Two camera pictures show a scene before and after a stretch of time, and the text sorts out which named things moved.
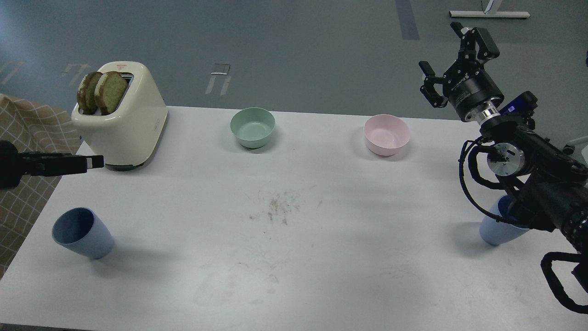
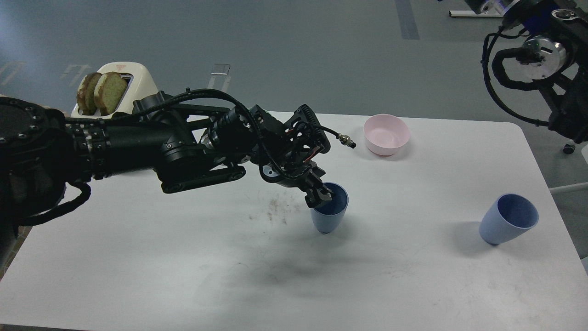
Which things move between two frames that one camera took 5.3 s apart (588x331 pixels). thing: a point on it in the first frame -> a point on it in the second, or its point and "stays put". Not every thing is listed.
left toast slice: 86,99 stays put
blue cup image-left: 81,229 -> 328,216
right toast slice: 110,89 stays put
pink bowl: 386,134 stays put
